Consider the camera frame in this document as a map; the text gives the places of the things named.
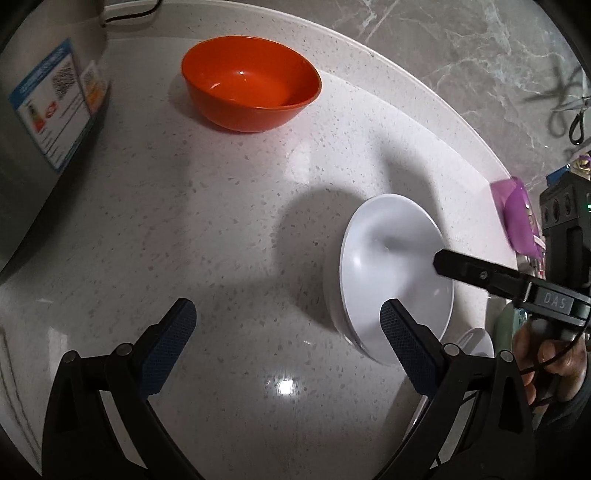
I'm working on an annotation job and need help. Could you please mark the orange bowl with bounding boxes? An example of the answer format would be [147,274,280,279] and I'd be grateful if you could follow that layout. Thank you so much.
[181,36,322,134]

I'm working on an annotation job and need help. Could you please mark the small white bowl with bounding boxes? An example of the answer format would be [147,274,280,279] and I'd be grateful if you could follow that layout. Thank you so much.
[455,327,496,358]

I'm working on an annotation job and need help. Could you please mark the grey-green glass bowl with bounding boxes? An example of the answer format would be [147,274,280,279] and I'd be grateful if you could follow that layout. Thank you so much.
[489,295,527,356]

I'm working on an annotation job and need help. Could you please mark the black-handled scissors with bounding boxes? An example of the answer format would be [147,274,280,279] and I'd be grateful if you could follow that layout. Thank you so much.
[549,65,591,146]

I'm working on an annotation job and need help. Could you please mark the purple bowl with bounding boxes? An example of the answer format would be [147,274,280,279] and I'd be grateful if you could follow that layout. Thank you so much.
[490,176,541,254]

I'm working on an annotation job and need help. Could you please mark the person's right forearm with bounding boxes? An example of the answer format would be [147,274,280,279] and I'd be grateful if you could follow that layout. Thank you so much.
[536,392,591,446]

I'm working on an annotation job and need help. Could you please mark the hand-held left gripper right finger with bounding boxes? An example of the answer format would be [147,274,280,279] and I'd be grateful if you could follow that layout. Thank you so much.
[369,298,539,480]

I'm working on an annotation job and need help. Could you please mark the black power cable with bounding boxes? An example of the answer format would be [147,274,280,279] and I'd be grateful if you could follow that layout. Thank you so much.
[104,0,162,24]

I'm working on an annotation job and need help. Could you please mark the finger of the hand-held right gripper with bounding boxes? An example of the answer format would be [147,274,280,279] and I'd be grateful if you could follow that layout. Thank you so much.
[433,248,532,306]

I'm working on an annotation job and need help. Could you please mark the person's right hand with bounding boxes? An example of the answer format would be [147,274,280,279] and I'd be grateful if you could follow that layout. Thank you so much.
[512,318,591,411]

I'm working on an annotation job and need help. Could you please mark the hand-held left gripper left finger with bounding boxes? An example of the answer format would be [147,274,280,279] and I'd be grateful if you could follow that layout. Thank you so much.
[41,298,206,480]

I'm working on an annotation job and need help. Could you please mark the stainless steel appliance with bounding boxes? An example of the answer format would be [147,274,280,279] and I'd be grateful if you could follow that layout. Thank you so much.
[0,0,112,278]

